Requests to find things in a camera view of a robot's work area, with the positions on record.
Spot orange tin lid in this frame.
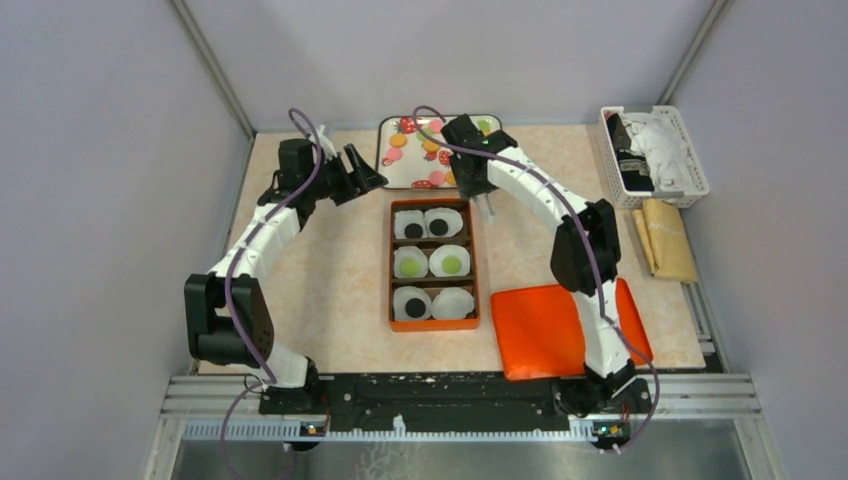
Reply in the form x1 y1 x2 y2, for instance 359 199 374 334
490 277 654 381

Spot orange cookie tin box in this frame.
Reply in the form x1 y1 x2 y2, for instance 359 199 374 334
388 198 481 333

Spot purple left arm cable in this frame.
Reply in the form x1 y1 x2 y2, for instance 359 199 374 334
218 107 326 480

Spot white perforated plastic basket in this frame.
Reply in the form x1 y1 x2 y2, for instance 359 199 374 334
596 105 710 209

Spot pink sandwich cookie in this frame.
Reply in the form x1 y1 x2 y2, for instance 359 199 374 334
384 147 404 164
428 171 446 187

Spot white strawberry print tray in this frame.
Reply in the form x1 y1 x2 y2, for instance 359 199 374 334
374 113 506 193

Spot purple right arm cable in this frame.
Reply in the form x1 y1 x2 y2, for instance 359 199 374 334
411 105 662 455

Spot yellow folded cloth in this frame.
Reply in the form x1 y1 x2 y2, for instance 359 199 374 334
633 198 697 284

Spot black sandwich cookie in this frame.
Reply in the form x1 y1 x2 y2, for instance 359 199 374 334
428 218 450 237
404 298 428 319
403 223 425 239

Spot white cloth in basket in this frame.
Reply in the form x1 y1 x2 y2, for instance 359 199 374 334
620 112 695 192

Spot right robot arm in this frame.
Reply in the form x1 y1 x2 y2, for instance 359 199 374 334
407 106 640 412

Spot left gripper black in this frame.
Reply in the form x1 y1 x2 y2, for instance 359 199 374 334
304 143 386 205

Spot black item in basket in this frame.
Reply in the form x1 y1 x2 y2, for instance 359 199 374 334
606 113 655 192

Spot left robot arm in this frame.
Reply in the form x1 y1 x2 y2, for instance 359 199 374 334
184 126 387 414

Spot green sandwich cookie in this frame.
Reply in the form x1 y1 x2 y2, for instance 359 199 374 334
399 258 426 278
441 255 463 275

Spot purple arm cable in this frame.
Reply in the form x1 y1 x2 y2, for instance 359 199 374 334
218 107 326 480
411 105 662 455

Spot metal tongs white handle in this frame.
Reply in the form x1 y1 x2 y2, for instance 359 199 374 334
481 194 496 225

